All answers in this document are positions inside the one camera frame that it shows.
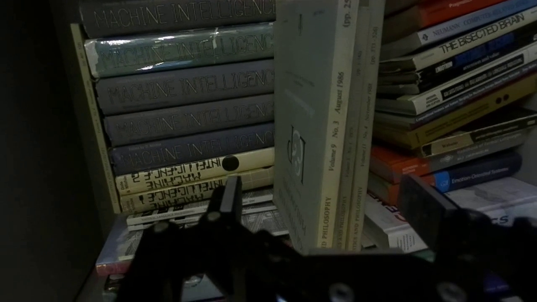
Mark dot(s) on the white Dissected Brain book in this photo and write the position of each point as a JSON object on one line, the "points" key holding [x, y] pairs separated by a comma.
{"points": [[476, 46]]}

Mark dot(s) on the small red book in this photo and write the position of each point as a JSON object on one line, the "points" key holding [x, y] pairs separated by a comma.
{"points": [[384, 189]]}

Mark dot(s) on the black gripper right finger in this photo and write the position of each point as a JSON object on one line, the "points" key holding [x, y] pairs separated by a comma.
{"points": [[426, 211]]}

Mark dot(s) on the orange red book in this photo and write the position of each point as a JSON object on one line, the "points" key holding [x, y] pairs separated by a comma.
{"points": [[447, 10]]}

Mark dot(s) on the thin white booklet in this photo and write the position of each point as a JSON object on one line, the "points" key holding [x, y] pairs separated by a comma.
{"points": [[169, 214]]}

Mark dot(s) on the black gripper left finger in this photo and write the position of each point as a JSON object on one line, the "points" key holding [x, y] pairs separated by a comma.
{"points": [[229, 194]]}

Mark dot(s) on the teal Machine Intelligence book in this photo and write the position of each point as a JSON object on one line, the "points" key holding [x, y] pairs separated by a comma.
{"points": [[179, 50]]}

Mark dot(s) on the cream journal August 1966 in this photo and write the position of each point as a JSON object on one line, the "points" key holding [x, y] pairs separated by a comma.
{"points": [[308, 110]]}

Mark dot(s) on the white book black label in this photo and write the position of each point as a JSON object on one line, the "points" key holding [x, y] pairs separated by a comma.
{"points": [[447, 92]]}

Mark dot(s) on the white book blue lettering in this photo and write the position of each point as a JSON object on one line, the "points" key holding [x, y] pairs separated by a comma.
{"points": [[392, 228]]}

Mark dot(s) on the dark book cream label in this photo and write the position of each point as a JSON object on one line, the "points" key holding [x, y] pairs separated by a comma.
{"points": [[493, 134]]}

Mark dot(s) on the blue grey paperback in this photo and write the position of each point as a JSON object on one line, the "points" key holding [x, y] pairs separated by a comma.
{"points": [[476, 25]]}

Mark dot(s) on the cream paper journal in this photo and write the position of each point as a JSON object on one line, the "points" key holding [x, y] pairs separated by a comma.
{"points": [[372, 110]]}

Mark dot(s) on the black and blue book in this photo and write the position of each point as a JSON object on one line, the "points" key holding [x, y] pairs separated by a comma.
{"points": [[493, 58]]}

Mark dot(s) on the dark red book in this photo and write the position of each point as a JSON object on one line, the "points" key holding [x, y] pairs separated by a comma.
{"points": [[397, 164]]}

